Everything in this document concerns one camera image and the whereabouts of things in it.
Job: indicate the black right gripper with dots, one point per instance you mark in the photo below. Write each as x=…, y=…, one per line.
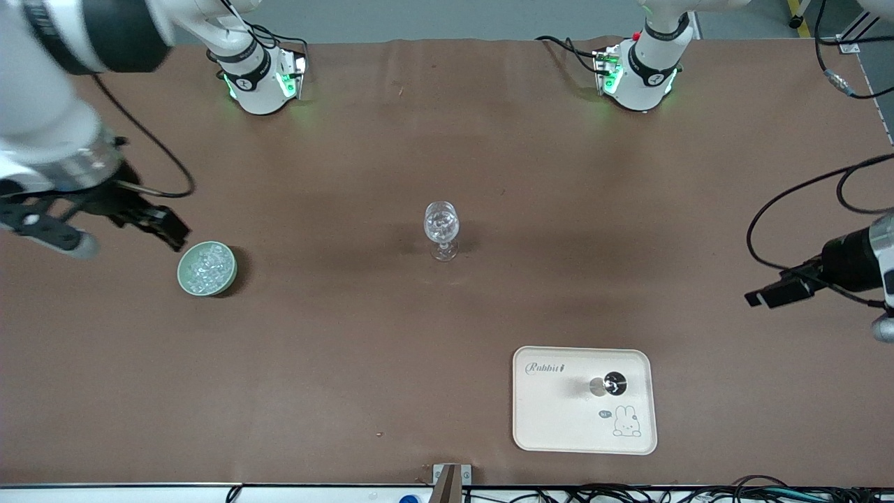
x=112, y=198

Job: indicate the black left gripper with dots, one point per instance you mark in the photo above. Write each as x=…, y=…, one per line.
x=846, y=263

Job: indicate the steel double jigger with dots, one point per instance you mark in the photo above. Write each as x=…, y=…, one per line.
x=614, y=384

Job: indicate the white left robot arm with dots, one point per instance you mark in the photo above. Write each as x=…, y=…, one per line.
x=646, y=84

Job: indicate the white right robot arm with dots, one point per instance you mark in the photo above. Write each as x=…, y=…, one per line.
x=42, y=119

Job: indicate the clear ice cube heap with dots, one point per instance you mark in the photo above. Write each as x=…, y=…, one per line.
x=208, y=267

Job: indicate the clear wine glass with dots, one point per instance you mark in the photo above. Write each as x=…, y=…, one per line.
x=441, y=223

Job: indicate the green round bowl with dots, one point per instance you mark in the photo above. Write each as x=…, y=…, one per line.
x=183, y=279

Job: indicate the brown table cover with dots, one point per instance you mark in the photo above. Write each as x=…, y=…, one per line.
x=349, y=349

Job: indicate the cream rabbit print tray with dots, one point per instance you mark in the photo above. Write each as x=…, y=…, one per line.
x=552, y=419

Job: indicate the aluminium frame profile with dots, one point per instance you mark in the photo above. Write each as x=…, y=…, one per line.
x=848, y=43

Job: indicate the grey metal bracket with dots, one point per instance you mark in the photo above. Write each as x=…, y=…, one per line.
x=438, y=474

